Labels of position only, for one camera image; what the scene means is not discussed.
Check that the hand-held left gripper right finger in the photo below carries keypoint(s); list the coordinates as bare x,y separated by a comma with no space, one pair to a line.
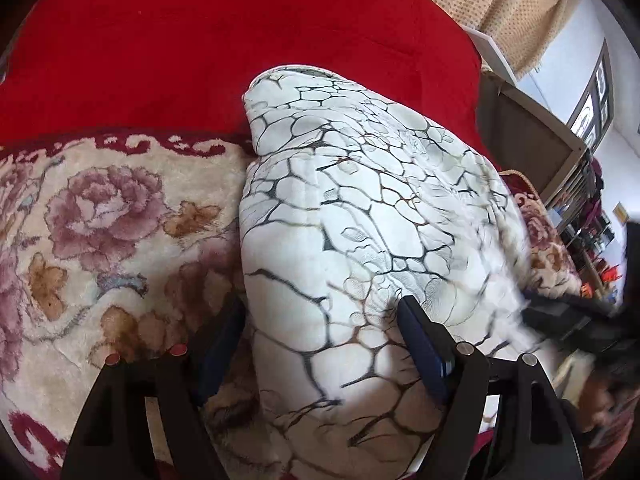
422,350

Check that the floral plush blanket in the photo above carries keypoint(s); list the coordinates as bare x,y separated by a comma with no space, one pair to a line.
115,240

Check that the beige dotted curtain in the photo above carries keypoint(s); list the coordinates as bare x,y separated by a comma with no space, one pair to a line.
505,5

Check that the framed wall picture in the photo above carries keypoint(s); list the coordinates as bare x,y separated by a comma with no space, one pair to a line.
592,95

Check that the white marbled print garment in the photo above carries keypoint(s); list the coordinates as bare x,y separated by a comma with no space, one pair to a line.
360,220

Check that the cluttered shelf unit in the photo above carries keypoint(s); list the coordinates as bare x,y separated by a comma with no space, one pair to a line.
590,240

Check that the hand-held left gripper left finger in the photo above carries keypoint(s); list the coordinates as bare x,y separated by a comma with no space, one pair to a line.
220,350

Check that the person's right hand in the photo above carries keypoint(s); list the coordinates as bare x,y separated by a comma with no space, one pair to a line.
600,400

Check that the white shelf board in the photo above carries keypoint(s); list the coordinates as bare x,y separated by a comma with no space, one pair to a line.
492,52

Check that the red blanket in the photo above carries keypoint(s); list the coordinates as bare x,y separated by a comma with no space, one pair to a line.
225,45

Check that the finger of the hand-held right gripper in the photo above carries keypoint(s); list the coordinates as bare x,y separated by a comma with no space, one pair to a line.
560,317

